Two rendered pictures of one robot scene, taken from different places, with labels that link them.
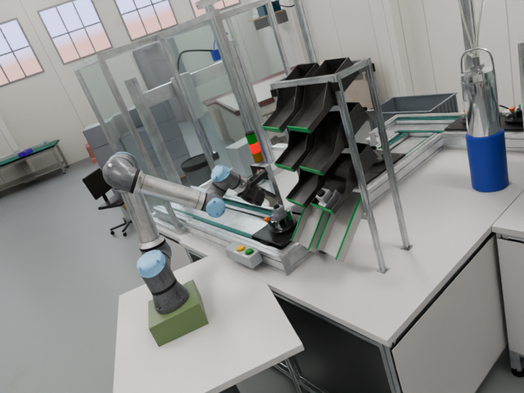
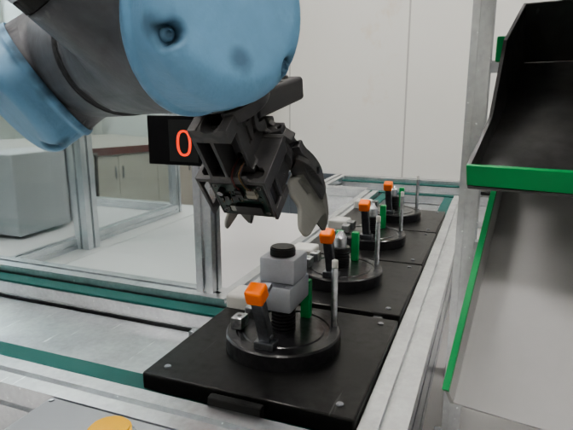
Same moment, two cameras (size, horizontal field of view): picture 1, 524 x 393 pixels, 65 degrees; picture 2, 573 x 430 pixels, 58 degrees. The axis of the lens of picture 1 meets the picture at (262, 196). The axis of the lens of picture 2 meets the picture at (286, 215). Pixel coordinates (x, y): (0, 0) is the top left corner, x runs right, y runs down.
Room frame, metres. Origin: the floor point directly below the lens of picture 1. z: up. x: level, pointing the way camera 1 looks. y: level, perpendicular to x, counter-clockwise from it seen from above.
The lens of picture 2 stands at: (1.32, 0.30, 1.26)
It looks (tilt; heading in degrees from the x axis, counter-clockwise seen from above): 13 degrees down; 323
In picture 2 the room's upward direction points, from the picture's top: straight up
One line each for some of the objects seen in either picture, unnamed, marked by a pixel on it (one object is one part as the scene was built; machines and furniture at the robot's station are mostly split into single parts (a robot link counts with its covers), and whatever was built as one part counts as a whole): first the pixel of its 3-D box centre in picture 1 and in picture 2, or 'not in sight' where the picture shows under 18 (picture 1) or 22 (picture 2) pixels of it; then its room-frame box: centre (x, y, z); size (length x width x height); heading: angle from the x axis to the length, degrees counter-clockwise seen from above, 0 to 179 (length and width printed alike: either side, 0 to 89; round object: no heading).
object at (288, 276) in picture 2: (279, 210); (286, 271); (1.80, -0.06, 1.06); 0.08 x 0.04 x 0.07; 122
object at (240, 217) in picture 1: (254, 224); (104, 339); (2.06, 0.09, 0.91); 0.84 x 0.28 x 0.10; 32
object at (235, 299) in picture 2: not in sight; (246, 303); (1.93, -0.08, 0.97); 0.05 x 0.05 x 0.04; 32
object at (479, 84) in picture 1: (479, 91); not in sight; (1.71, -1.05, 1.32); 0.14 x 0.14 x 0.38
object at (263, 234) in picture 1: (284, 228); (283, 350); (1.79, -0.05, 0.96); 0.24 x 0.24 x 0.02; 32
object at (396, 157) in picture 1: (373, 154); (392, 200); (2.19, -0.68, 1.01); 0.24 x 0.24 x 0.13; 32
